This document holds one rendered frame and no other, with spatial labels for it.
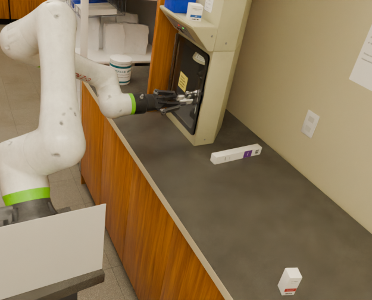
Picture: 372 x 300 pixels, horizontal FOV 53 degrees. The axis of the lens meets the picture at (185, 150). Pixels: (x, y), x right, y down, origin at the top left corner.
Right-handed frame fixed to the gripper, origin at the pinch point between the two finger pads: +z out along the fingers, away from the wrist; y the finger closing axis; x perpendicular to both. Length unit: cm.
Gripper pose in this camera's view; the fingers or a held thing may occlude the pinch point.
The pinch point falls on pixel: (184, 99)
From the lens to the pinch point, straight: 174.2
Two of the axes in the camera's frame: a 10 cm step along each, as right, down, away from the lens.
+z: 8.7, -1.3, 4.7
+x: -3.6, 4.8, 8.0
